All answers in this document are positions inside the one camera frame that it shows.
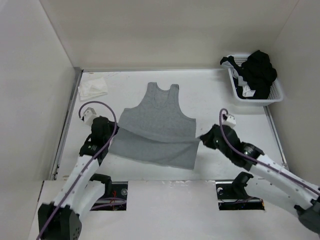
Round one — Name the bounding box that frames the grey tank top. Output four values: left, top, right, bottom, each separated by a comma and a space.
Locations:
109, 82, 200, 170

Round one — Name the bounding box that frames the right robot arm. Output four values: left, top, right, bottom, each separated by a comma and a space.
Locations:
199, 124, 320, 234

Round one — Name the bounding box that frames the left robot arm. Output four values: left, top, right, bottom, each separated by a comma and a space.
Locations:
36, 116, 119, 240

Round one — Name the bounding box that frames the white folded tank top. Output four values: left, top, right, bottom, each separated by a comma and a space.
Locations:
78, 77, 108, 102

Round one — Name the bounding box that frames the white cloth in basket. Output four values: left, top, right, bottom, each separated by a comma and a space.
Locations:
220, 60, 256, 99

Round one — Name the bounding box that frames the white plastic basket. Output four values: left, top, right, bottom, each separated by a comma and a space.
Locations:
224, 54, 284, 107

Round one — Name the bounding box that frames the black clothes pile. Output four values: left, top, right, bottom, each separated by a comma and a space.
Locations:
220, 50, 278, 100

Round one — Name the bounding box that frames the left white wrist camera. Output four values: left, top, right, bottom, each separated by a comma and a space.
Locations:
80, 107, 98, 127

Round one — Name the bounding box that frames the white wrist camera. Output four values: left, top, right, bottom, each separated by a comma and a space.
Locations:
222, 113, 237, 129
80, 107, 98, 127

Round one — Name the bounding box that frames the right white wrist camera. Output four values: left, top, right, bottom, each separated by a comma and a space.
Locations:
222, 113, 237, 129

